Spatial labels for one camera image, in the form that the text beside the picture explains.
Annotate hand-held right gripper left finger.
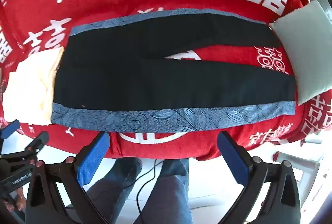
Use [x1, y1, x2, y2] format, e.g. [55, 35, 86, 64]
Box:
[25, 131, 115, 224]

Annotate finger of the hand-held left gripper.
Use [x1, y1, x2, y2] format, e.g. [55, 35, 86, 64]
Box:
[0, 120, 20, 142]
[19, 131, 50, 163]

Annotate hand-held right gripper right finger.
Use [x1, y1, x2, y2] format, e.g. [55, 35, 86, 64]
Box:
[217, 131, 302, 224]

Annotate black pants with blue stripes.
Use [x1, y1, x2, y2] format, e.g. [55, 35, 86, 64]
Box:
[50, 8, 297, 137]

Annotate person's left hand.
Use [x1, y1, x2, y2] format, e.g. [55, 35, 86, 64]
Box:
[5, 184, 27, 212]

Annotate person's left leg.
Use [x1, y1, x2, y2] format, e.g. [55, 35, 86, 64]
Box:
[84, 157, 144, 224]

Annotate person's leg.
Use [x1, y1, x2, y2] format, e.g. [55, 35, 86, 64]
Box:
[141, 159, 194, 224]
[84, 157, 144, 224]

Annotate cream folded cloth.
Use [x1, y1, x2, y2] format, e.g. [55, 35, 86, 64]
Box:
[2, 47, 65, 126]

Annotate person's right leg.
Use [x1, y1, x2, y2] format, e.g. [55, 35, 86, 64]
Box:
[141, 159, 194, 224]

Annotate pale cushion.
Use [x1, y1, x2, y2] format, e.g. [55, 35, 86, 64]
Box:
[268, 0, 332, 106]

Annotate red printed blanket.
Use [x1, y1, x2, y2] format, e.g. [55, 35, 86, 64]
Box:
[0, 0, 332, 160]

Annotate black cable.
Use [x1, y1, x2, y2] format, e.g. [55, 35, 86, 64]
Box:
[121, 159, 163, 217]

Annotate white furniture frame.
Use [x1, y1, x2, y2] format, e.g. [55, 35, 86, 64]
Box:
[272, 136, 328, 205]

